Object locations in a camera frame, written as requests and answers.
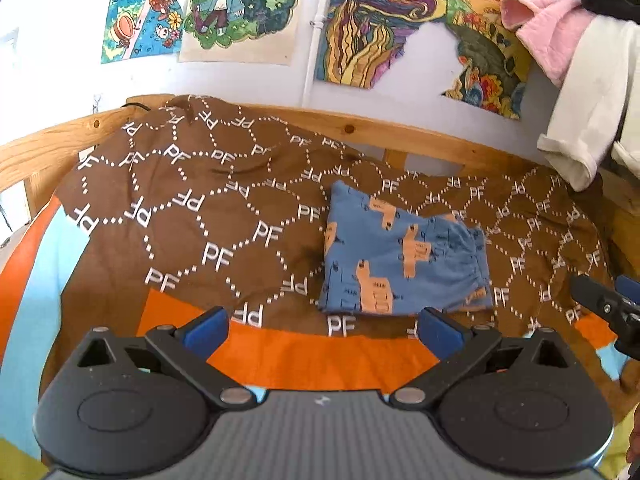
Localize brown PF patterned blanket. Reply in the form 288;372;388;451
56;96;600;330

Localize anime orange blue poster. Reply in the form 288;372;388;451
101;0;188;64

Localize torn colourful landscape poster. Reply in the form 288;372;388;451
442;0;533;120

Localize anime girl green poster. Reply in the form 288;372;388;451
179;0;299;65

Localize pink hanging garment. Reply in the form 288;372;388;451
500;0;596;88

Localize white wall pipe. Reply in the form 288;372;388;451
300;0;326;107

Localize starry night style poster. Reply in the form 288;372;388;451
314;0;447;90

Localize black hanging garment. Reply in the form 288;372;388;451
582;0;640;24

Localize white hanging garment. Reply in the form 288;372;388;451
537;15;639;192

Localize wooden bed frame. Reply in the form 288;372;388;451
1;94;639;272

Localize blue patterned kids pants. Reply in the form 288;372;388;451
318;181;492;316

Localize orange blue striped bedsheet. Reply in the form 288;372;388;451
1;190;639;457

